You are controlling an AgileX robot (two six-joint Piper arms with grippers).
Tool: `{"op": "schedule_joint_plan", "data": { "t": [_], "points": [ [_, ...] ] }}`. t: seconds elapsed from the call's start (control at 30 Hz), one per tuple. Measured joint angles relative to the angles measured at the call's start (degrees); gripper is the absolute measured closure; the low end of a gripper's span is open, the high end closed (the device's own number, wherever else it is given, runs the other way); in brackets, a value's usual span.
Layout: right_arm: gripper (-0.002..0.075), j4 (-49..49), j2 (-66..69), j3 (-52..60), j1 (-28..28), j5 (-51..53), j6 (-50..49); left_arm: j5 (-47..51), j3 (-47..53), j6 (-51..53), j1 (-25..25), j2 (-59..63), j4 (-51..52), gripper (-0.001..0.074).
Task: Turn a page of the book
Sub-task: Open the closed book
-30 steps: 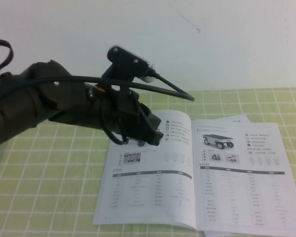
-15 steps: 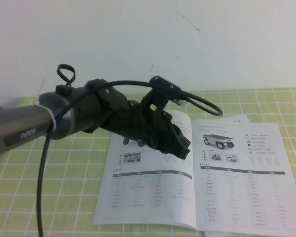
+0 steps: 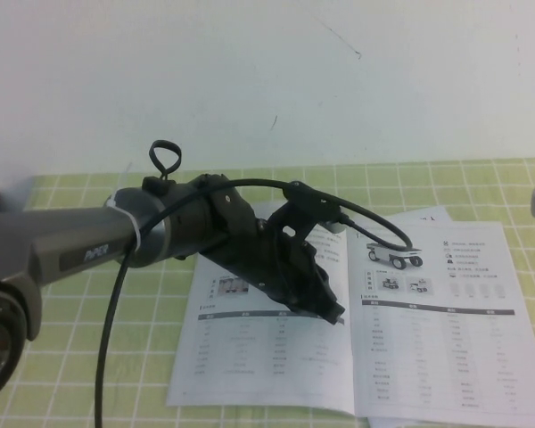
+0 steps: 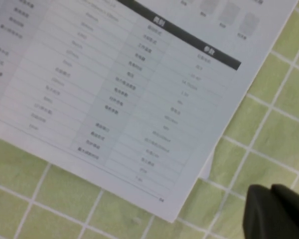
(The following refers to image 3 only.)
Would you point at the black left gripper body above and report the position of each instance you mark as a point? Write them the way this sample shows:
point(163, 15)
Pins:
point(267, 267)

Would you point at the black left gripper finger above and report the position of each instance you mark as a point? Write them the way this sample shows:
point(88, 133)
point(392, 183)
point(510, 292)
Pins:
point(323, 312)
point(332, 294)

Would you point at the white product booklet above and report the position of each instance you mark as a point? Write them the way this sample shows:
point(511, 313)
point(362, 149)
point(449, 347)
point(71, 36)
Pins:
point(428, 348)

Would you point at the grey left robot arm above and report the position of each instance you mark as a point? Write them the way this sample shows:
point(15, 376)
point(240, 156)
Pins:
point(71, 241)

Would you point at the white zip tie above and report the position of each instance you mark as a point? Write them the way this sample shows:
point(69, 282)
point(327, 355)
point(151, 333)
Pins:
point(134, 227)

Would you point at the green checked tablecloth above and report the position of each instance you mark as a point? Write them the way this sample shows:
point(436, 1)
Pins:
point(93, 401)

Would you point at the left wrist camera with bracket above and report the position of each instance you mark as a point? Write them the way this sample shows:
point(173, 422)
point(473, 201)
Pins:
point(312, 196)

